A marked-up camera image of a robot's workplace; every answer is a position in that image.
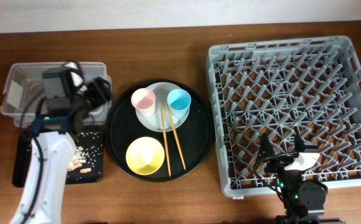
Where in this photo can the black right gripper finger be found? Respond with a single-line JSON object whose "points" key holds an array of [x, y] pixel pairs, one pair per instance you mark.
{"points": [[301, 146], [266, 152]]}

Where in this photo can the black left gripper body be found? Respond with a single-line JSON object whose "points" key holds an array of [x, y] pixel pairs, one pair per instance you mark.
{"points": [[82, 104]]}

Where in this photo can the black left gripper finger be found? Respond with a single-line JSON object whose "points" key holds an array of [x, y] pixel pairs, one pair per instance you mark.
{"points": [[76, 74], [98, 92]]}

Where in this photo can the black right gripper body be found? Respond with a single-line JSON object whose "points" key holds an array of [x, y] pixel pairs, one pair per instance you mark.
{"points": [[281, 161]]}

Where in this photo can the food scraps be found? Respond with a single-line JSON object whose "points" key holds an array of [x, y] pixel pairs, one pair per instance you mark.
{"points": [[88, 154]]}

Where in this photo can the wooden chopstick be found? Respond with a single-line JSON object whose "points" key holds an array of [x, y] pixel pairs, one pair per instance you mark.
{"points": [[165, 141], [176, 136]]}

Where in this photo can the yellow bowl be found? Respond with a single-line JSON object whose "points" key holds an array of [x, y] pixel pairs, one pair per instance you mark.
{"points": [[145, 156]]}

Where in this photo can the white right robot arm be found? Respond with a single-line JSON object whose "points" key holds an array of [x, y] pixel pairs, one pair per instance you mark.
{"points": [[303, 200]]}

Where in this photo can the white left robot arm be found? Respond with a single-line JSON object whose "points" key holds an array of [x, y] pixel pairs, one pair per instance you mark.
{"points": [[64, 102]]}

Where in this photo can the grey dishwasher rack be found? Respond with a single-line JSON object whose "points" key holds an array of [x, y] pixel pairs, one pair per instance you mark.
{"points": [[310, 87]]}

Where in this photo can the pink cup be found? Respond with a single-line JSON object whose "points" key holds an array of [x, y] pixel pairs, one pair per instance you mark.
{"points": [[144, 101]]}

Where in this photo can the clear plastic bin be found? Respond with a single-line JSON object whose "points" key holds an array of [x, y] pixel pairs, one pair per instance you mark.
{"points": [[24, 82]]}

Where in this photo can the black rectangular tray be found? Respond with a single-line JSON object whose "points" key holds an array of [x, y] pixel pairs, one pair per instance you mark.
{"points": [[23, 156]]}

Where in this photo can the grey plate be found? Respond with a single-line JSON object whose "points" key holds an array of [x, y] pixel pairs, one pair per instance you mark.
{"points": [[154, 120]]}

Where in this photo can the black round tray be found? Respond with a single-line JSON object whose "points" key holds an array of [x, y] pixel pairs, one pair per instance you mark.
{"points": [[194, 134]]}

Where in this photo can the blue cup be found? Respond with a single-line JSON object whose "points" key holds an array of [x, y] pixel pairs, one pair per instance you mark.
{"points": [[179, 102]]}

